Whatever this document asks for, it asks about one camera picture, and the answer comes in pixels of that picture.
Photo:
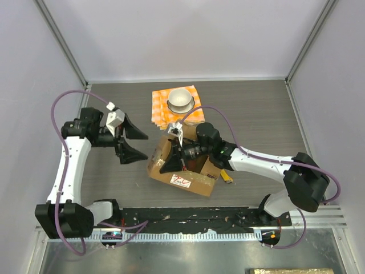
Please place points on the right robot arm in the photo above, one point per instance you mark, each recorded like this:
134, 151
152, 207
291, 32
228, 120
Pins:
304, 182

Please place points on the scalloped white saucer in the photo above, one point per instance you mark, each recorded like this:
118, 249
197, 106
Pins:
181, 109

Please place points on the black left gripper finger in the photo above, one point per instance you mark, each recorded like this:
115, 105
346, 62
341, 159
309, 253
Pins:
131, 131
133, 155

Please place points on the yellow utility knife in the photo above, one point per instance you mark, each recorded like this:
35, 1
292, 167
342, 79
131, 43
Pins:
226, 178

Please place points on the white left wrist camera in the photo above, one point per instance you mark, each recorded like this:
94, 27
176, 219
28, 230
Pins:
115, 118

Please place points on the white ceramic bowl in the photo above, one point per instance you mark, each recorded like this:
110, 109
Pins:
179, 96

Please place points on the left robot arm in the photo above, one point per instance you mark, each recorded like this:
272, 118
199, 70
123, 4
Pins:
63, 205

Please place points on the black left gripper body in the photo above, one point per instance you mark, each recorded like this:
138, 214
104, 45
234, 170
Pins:
118, 133

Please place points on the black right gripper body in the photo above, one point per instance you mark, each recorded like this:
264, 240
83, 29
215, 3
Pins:
183, 150

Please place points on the white slotted cable duct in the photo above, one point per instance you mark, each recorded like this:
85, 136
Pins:
199, 237

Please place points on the gold foil block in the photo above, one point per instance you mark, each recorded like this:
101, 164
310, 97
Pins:
290, 271

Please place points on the aluminium frame rail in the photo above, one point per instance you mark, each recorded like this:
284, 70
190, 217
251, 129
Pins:
52, 25

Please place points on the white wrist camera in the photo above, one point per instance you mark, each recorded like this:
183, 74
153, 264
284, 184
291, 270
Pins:
115, 118
176, 130

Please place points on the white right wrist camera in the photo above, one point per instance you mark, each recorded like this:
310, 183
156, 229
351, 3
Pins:
176, 130

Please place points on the brown cardboard express box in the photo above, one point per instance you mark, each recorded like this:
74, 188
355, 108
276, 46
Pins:
200, 176

